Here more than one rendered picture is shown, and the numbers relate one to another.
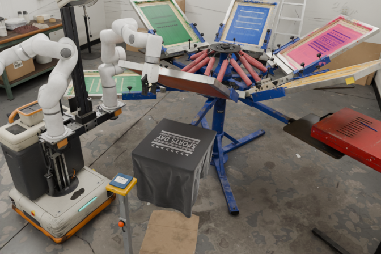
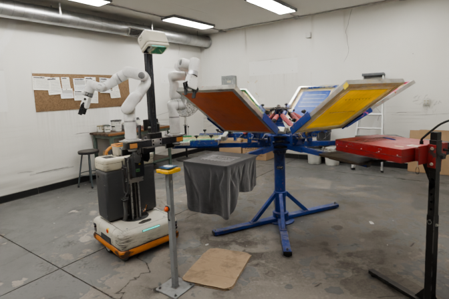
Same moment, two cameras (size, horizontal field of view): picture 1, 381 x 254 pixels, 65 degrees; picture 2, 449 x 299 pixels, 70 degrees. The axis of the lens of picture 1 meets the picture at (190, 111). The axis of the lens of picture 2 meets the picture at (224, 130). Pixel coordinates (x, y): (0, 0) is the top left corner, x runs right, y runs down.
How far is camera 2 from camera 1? 1.29 m
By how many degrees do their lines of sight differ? 27
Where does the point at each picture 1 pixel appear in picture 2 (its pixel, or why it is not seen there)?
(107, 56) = (172, 91)
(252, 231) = (303, 268)
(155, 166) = (199, 169)
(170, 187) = (210, 189)
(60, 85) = (135, 97)
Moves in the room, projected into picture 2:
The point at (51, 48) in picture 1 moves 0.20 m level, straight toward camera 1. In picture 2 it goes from (133, 71) to (130, 69)
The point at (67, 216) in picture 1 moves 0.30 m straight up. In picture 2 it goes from (132, 231) to (130, 200)
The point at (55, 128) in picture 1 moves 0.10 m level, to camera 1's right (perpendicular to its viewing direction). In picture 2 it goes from (130, 133) to (141, 133)
